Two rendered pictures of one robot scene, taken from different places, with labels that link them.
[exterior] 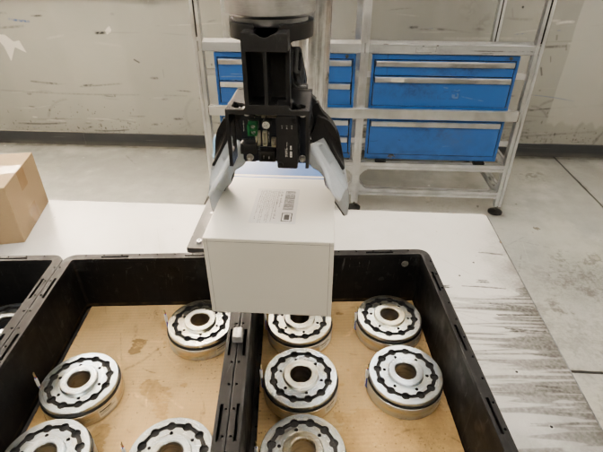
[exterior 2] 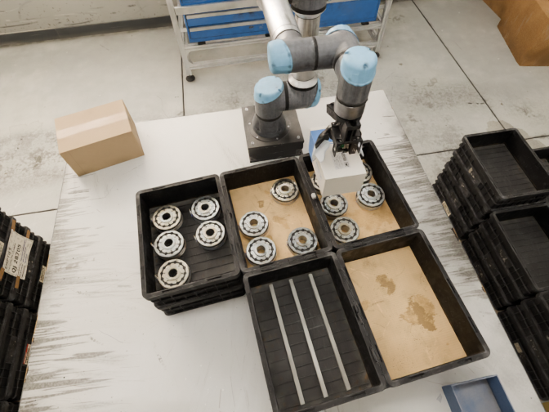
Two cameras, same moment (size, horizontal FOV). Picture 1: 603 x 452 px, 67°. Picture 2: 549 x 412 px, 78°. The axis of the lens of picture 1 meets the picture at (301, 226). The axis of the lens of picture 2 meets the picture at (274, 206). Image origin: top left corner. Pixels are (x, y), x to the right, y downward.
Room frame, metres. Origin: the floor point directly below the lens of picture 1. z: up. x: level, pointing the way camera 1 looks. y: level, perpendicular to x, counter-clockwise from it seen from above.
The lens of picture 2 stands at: (-0.17, 0.34, 1.91)
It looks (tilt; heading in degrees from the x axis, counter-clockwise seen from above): 59 degrees down; 348
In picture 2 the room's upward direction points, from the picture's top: 2 degrees counter-clockwise
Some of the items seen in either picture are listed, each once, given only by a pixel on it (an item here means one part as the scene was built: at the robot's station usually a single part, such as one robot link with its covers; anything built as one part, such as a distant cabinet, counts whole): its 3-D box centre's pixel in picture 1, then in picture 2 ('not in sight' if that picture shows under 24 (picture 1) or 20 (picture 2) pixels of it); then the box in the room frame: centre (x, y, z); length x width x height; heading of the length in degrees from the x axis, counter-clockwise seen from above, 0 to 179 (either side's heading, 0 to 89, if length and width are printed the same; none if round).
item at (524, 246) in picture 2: not in sight; (520, 257); (0.19, -0.98, 0.31); 0.40 x 0.30 x 0.34; 176
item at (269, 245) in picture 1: (280, 223); (334, 158); (0.44, 0.02, 1.10); 0.20 x 0.12 x 0.09; 176
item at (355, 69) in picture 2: not in sight; (355, 76); (0.42, 0.02, 1.41); 0.09 x 0.08 x 0.11; 176
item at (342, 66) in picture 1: (284, 108); (230, 1); (2.38, 0.09, 0.60); 0.72 x 0.03 x 0.56; 86
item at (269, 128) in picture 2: not in sight; (269, 117); (0.91, 0.13, 0.85); 0.15 x 0.15 x 0.10
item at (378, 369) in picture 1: (405, 374); (370, 194); (0.42, -0.14, 0.86); 0.10 x 0.10 x 0.01
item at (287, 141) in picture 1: (273, 92); (345, 129); (0.41, 0.03, 1.25); 0.09 x 0.08 x 0.12; 176
